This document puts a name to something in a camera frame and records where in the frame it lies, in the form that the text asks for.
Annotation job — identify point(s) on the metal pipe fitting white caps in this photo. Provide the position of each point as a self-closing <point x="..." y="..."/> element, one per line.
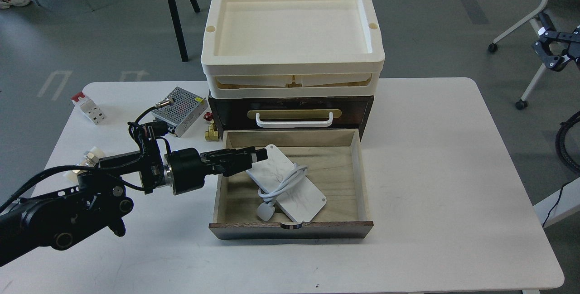
<point x="90" y="159"/>

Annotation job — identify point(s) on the metal mesh power supply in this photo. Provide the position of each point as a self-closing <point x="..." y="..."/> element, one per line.
<point x="185" y="110"/>

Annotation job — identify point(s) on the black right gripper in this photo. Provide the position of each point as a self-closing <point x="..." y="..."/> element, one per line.
<point x="557" y="48"/>

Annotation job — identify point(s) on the cream plastic tray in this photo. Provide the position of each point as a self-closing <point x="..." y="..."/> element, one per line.
<point x="292" y="48"/>

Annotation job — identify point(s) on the dark wooden cabinet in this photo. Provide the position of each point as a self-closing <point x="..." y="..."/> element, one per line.
<point x="350" y="112"/>

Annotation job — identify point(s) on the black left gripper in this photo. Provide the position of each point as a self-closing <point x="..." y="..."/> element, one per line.
<point x="186" y="169"/>

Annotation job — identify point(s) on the open wooden drawer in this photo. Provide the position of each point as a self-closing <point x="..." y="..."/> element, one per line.
<point x="335" y="167"/>

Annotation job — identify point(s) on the white side table edge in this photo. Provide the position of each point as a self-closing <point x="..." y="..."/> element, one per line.
<point x="561" y="204"/>

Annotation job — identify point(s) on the white marbled plate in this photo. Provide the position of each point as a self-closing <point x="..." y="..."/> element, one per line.
<point x="284" y="184"/>

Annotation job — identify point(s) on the brass valve red knob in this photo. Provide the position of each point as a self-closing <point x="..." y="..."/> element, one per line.
<point x="212" y="133"/>

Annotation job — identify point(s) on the red white circuit breaker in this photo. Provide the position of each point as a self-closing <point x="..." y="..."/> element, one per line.
<point x="88" y="107"/>

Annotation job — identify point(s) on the white drawer handle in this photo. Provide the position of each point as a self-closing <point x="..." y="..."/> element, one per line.
<point x="294" y="123"/>

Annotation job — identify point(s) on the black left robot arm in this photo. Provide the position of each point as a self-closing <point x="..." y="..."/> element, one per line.
<point x="64" y="218"/>

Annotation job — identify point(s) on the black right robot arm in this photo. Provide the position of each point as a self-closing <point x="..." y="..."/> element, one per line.
<point x="571" y="50"/>

